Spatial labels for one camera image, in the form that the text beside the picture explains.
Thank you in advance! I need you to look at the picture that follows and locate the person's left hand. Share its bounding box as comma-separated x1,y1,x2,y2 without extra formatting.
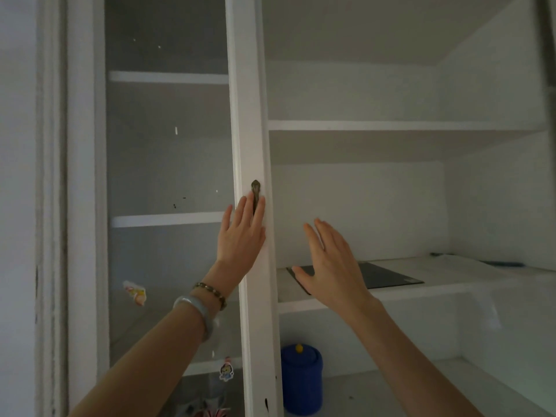
216,192,267,275

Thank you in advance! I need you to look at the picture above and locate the person's right hand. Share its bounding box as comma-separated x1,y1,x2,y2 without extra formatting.
291,218,384,320

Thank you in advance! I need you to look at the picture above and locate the white glass cabinet door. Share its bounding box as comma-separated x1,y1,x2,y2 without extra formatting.
65,0,286,417

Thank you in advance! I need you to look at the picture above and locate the person's left forearm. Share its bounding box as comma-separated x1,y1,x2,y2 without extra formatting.
69,261,248,417

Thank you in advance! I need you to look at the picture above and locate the person's right forearm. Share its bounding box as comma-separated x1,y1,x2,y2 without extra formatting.
347,299,485,417

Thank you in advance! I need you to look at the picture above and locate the black flat mat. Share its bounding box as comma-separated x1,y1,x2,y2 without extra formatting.
285,261,425,296

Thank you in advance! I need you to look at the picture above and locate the pale jade bangle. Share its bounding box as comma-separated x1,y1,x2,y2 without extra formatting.
173,295,217,343

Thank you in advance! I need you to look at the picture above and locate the blue plastic container yellow knob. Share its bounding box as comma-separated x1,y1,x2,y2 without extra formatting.
281,343,324,417

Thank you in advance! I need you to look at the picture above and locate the orange cartoon sticker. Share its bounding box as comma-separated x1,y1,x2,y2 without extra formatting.
122,280,147,308

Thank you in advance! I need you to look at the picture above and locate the red white striped object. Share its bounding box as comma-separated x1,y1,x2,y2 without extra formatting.
184,394,232,417

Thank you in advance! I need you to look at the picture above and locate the white built-in shelf cabinet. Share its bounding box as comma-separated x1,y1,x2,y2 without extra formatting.
35,0,556,417

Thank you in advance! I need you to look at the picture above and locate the brown beaded bracelet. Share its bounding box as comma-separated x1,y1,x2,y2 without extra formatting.
192,281,228,311

